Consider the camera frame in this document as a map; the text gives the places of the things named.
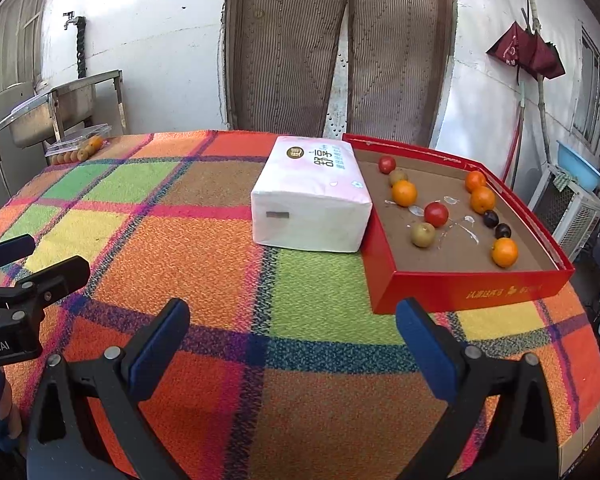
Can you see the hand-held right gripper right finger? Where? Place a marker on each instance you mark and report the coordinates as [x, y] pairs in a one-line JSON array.
[[422, 352]]

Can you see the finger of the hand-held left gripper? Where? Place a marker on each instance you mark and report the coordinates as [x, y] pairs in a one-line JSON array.
[[10, 252], [65, 272]]

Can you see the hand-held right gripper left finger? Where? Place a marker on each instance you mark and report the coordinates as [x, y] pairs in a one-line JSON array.
[[161, 347]]

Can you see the red cardboard box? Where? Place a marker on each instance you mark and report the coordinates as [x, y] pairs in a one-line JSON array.
[[455, 290]]

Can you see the red cherry tomato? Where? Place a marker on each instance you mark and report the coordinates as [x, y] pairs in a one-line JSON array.
[[387, 164], [436, 214]]

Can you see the dark purple plum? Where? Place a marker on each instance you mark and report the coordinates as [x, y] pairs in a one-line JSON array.
[[490, 218], [502, 230]]

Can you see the person's left hand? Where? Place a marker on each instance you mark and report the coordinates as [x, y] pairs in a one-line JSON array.
[[2, 410]]

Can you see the grey rounded panel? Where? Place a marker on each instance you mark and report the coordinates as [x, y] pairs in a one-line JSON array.
[[0, 160]]

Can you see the row of small longans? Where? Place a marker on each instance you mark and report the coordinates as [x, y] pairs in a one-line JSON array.
[[70, 156]]

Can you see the colourful plaid blanket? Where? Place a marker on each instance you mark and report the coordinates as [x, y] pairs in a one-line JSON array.
[[280, 360]]

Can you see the clear plastic container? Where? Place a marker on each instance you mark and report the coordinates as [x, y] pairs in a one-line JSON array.
[[75, 140]]

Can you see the clear tape scrap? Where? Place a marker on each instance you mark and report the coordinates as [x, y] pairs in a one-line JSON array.
[[450, 199], [414, 210], [467, 230]]

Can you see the metal sink on stand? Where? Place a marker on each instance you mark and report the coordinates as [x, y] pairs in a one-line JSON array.
[[40, 115]]

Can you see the white tissue pack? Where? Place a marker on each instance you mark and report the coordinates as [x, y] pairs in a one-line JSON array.
[[310, 210]]

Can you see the grey panelled door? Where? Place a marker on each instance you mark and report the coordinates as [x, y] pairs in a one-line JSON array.
[[25, 30]]

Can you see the green checked cloth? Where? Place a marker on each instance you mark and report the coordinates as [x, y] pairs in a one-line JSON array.
[[564, 180]]

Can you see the red pipe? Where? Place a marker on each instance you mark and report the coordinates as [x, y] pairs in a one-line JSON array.
[[517, 140]]

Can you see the blue plastic basin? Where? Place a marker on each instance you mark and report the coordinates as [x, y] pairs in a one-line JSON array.
[[580, 162]]

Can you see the pale wooden pole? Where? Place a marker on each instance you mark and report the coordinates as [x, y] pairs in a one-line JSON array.
[[540, 85]]

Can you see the barred window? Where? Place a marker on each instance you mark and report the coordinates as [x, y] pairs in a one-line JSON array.
[[592, 90]]

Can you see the dark red folded umbrella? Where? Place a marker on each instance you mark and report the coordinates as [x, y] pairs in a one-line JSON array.
[[525, 52]]

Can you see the metal wall faucet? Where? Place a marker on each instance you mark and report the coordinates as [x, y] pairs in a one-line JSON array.
[[70, 19]]

